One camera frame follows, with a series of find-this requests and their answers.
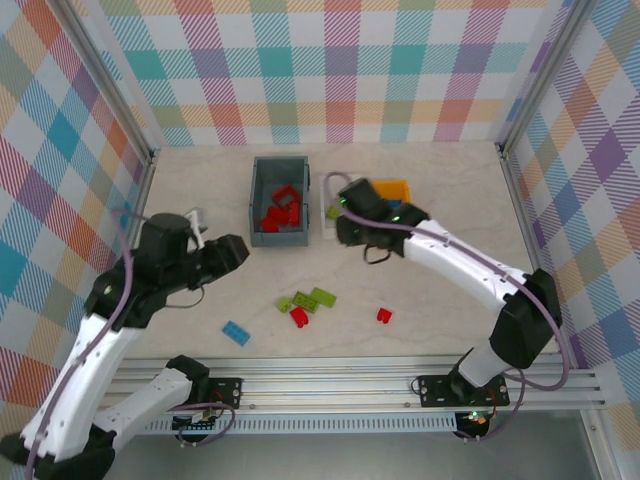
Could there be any grey plastic bin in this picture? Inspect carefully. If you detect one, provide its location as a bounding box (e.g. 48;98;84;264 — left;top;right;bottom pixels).
248;155;311;249

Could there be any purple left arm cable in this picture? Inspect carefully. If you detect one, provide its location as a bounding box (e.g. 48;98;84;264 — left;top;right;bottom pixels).
24;207;236;480

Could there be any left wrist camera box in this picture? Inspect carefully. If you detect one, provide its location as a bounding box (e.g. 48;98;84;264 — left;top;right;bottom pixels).
182;208;209;249

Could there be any small circuit board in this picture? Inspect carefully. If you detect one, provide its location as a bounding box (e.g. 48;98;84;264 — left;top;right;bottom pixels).
462;409;491;431
171;412;224;434

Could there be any orange plastic bin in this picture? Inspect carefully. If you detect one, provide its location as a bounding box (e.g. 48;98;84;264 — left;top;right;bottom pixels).
372;178;412;211

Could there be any white plastic bin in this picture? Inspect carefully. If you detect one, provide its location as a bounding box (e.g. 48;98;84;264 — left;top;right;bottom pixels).
317;172;369;242

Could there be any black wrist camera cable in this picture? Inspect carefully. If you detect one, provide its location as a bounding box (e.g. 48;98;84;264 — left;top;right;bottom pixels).
362;242;396;267
167;284;206;309

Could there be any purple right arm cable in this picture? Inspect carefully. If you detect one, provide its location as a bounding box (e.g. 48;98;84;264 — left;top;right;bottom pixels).
324;171;572;444

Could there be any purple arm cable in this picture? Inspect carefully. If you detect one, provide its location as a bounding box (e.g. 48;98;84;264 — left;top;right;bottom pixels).
24;207;236;480
324;171;572;444

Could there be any aluminium frame post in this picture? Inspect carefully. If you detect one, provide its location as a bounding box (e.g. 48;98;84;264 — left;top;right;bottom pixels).
497;0;604;151
58;0;157;164

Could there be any aluminium side rail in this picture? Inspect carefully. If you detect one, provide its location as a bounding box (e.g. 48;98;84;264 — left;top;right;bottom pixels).
497;144;576;364
117;149;161;261

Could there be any white slotted cable duct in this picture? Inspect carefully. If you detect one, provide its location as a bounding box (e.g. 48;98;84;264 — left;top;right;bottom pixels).
142;417;459;435

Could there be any grey metal panel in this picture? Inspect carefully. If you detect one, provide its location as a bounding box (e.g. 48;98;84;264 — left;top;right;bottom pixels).
62;433;604;480

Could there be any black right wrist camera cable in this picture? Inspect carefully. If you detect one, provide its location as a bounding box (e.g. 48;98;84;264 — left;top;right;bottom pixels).
362;242;396;267

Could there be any wide aluminium mounting rail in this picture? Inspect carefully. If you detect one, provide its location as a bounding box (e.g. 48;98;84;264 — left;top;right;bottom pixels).
53;355;607;415

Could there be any black left wrist camera cable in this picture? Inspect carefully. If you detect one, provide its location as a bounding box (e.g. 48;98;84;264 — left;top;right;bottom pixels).
167;284;206;309

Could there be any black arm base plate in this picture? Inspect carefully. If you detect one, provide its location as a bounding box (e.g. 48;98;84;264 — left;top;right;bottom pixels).
417;374;512;409
197;377;245;412

